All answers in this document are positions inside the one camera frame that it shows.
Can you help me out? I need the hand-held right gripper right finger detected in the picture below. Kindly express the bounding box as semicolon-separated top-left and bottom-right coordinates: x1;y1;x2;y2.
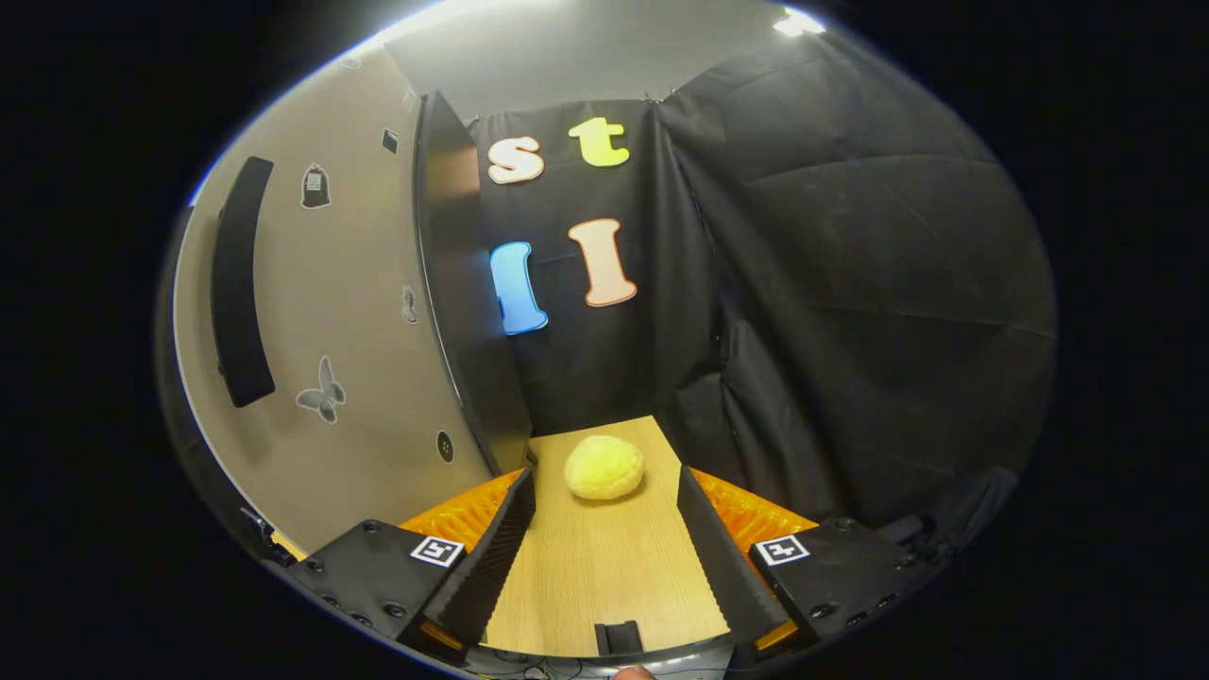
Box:
676;465;931;662

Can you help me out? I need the yellow round soft toy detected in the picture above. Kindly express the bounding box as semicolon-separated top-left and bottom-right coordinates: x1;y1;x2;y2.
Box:
564;434;647;502

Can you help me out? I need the small ceiling light panel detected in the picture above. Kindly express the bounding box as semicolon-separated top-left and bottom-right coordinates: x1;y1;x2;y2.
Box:
773;8;827;39

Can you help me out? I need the grey cabinet door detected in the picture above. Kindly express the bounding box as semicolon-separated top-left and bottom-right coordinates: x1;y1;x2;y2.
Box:
173;47;497;553

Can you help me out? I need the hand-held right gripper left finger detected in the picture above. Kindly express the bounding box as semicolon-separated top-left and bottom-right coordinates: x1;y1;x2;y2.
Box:
286;466;537;662

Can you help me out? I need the black cabinet door handle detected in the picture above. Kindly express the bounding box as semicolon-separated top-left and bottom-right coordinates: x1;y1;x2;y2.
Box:
210;156;277;409

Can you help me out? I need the black backdrop cloth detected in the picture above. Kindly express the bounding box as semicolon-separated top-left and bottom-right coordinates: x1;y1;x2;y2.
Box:
468;28;1059;558

